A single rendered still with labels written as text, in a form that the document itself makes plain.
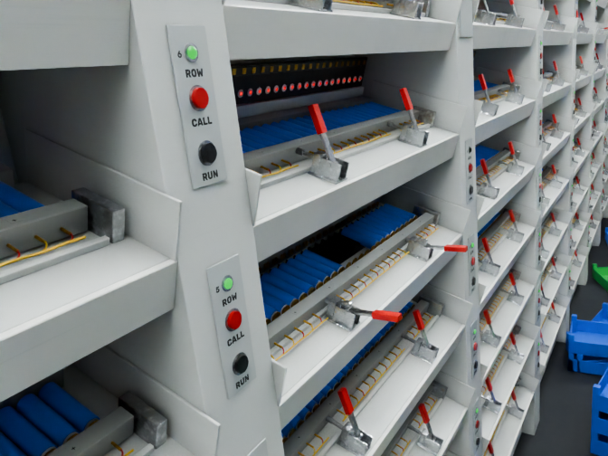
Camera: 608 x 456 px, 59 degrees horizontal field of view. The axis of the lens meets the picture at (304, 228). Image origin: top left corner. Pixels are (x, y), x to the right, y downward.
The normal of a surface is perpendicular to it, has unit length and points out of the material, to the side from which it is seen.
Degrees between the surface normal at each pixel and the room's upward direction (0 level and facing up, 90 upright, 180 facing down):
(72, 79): 90
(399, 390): 19
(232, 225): 90
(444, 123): 90
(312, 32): 109
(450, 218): 90
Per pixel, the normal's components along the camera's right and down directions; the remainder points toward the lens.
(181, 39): 0.84, 0.06
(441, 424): 0.17, -0.89
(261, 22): 0.82, 0.36
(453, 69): -0.54, 0.28
